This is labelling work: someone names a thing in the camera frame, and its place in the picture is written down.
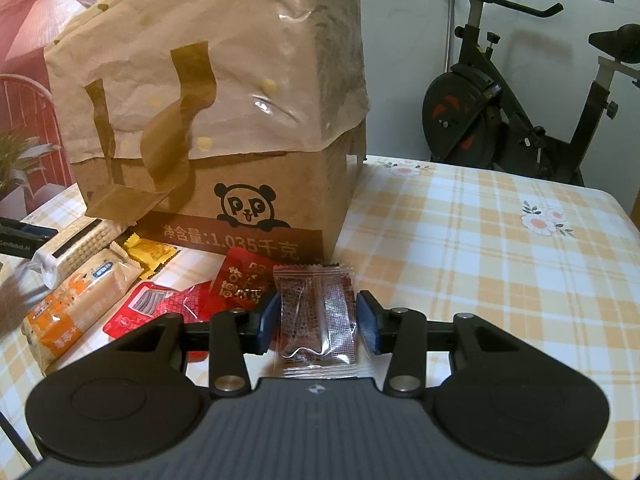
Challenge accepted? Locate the silver metal pole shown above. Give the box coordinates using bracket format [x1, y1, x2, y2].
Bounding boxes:
[446, 0, 457, 78]

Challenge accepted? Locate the red packet with clear window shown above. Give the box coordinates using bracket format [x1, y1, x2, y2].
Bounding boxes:
[102, 281, 216, 340]

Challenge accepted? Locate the white cracker packet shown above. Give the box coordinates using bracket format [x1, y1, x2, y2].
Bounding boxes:
[31, 217, 126, 288]

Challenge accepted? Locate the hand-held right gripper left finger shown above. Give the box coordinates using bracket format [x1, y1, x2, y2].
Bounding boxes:
[112, 291, 282, 397]

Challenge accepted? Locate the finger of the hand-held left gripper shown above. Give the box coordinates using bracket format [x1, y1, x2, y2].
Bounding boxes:
[0, 217, 60, 261]

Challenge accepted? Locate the yellow checkered tablecloth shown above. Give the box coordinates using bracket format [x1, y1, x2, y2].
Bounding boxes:
[0, 155, 640, 467]

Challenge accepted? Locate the brown paper bag liner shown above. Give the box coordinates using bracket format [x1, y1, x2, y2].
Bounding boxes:
[44, 0, 371, 222]

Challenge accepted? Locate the black exercise bike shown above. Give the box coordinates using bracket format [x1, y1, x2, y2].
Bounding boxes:
[420, 0, 640, 187]

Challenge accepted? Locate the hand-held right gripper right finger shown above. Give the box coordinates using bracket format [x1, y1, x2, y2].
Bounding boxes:
[356, 290, 526, 397]

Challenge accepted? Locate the red packet with white print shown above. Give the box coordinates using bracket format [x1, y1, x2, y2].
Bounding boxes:
[214, 247, 279, 313]

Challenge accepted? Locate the orange and cream snack packet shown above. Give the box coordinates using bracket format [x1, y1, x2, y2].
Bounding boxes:
[21, 247, 143, 376]

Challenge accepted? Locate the pink printed backdrop cloth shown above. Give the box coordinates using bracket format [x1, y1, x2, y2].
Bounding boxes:
[0, 0, 168, 223]

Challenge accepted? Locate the clear snack packet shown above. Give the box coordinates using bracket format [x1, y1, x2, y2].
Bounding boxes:
[272, 262, 358, 380]

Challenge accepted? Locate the brown cardboard box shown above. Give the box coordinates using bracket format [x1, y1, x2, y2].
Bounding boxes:
[132, 125, 368, 267]

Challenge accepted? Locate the small yellow snack packet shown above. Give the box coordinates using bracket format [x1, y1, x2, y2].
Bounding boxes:
[122, 234, 179, 281]

